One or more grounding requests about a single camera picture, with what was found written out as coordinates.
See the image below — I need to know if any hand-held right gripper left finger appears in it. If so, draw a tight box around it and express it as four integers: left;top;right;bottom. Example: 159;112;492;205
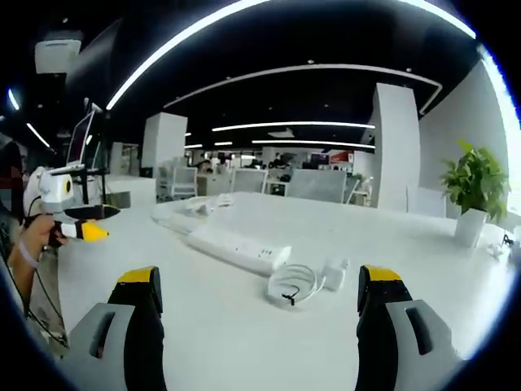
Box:
67;266;169;391

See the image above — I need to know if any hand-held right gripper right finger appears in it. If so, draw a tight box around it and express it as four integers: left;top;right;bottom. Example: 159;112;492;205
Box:
356;264;467;391

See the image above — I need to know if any white charger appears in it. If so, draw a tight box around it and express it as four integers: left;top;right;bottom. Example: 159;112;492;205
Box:
323;256;352;292

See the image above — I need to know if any white charger cable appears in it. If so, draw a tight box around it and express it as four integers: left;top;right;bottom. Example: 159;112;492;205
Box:
266;263;327;309

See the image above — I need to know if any white power strip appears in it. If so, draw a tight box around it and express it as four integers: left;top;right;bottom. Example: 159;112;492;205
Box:
187;225;292;275

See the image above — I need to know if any white desk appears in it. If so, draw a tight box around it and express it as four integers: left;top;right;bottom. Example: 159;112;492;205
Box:
56;191;521;391

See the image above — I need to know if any person's left hand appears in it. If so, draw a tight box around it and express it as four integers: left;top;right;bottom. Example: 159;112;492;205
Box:
19;213;68;262

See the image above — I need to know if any black monitor stand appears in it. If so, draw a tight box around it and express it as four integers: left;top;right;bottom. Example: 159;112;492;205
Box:
64;113;112;205

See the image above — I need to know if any white low cabinet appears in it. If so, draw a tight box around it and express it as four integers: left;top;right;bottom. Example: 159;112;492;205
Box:
106;177;158;205

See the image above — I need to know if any pale wristband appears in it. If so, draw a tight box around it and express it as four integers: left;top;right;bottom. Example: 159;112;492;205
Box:
18;240;42;269

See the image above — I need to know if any person's own clothed body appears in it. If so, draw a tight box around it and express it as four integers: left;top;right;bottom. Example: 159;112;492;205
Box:
0;138;72;362

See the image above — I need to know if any white mesh office chair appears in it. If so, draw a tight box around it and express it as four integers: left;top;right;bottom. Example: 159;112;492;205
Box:
156;165;199;200

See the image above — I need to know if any white ceiling air conditioner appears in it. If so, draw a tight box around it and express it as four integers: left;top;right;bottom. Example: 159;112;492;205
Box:
33;37;83;75

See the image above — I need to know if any white chair back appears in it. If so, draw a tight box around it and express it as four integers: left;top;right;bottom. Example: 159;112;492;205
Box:
406;186;447;217

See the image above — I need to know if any potted green plant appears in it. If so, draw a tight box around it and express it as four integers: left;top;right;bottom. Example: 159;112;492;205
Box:
441;140;512;249

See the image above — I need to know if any white cable bundle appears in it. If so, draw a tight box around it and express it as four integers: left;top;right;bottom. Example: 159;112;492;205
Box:
182;192;236;217

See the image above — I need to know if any small white device with cable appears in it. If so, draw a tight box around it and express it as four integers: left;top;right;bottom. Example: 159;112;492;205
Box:
488;233;520;258

